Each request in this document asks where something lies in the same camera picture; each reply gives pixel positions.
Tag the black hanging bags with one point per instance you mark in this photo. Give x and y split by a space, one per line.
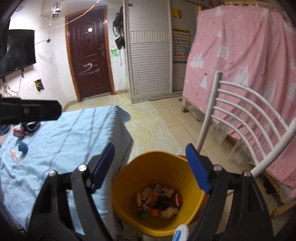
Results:
118 29

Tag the white slatted wardrobe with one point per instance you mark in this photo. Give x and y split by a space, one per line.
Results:
149 47

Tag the blue knitted ball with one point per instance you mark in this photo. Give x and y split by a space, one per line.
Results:
23 147

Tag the light blue bed sheet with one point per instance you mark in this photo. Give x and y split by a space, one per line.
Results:
63 145

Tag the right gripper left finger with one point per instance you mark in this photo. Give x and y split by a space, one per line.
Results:
51 219

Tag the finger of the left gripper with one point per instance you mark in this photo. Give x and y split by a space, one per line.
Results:
16 110

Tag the yellow trash bin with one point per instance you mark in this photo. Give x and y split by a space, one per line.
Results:
156 192

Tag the pink patterned cloth cover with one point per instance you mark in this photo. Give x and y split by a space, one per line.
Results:
251 46

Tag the black yellow wall sticker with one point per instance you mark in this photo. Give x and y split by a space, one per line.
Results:
39 85

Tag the orange striped white tube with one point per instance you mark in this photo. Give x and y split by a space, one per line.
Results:
15 156

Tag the white blue gloved right hand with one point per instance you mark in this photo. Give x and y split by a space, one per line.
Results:
181 233

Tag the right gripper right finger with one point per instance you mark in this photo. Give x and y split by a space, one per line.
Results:
248 218

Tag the white metal chair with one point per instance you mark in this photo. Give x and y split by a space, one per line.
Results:
275 150

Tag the colourful wall chart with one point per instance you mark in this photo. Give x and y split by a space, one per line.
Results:
181 45

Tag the yellow wardrobe sticker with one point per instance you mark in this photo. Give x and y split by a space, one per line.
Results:
176 13

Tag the black wall television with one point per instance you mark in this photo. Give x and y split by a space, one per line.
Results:
20 52

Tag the dark red wooden door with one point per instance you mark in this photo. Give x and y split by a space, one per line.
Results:
87 45

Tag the red snack bag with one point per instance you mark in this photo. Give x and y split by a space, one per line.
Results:
19 133

